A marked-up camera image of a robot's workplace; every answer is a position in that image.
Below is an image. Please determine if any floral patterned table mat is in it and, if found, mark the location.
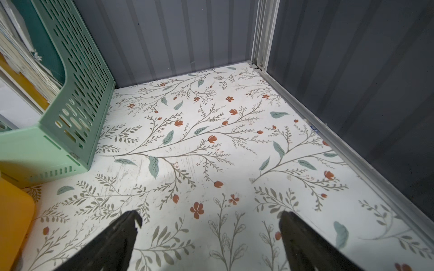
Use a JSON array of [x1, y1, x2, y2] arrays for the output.
[[14, 63, 434, 271]]

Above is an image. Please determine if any yellow plastic storage box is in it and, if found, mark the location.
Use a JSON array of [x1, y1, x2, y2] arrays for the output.
[[1, 178, 35, 271]]

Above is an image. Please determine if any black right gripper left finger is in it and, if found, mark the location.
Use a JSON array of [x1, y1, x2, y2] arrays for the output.
[[56, 210, 142, 271]]

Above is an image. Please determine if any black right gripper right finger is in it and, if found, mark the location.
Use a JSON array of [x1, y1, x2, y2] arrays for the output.
[[279, 211, 361, 271]]

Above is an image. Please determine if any mint green file organizer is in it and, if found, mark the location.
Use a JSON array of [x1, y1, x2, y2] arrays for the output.
[[1, 1, 115, 188]]

